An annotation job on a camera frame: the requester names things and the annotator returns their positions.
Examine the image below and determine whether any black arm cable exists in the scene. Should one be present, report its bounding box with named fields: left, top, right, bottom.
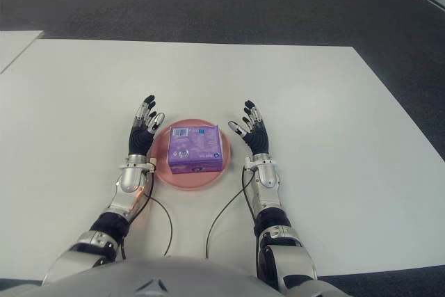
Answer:
left=120, top=164, right=174, bottom=259
left=205, top=166, right=261, bottom=259

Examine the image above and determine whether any pink round plate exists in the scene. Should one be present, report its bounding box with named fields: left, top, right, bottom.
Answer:
left=149, top=118, right=232, bottom=192

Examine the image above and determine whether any silver robot torso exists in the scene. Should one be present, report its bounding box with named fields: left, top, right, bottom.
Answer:
left=0, top=255, right=362, bottom=297

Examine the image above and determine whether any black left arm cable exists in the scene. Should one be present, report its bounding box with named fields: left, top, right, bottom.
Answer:
left=120, top=164, right=174, bottom=259

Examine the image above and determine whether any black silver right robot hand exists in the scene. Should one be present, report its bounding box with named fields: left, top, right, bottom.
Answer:
left=227, top=99, right=270, bottom=155

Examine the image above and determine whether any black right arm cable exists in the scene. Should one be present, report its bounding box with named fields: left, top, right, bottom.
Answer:
left=205, top=166, right=261, bottom=259

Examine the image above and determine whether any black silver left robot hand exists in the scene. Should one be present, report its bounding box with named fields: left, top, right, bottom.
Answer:
left=127, top=94, right=165, bottom=157

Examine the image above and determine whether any purple tissue paper pack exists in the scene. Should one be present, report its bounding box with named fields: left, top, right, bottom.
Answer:
left=168, top=124, right=224, bottom=175

